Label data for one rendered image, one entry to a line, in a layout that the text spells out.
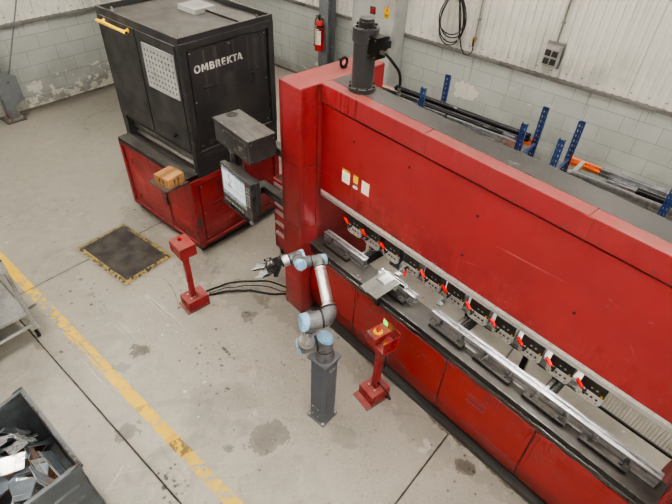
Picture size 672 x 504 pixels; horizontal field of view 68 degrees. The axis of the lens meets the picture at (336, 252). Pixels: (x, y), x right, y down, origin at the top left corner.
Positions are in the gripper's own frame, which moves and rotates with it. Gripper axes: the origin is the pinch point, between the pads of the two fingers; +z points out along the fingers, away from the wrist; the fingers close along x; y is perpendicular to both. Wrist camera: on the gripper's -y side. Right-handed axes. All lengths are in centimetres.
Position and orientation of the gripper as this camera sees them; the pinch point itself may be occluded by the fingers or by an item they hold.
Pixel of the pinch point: (255, 274)
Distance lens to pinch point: 336.6
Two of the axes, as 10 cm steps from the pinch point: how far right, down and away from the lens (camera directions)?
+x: 3.5, 7.4, -5.7
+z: -9.3, 3.5, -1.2
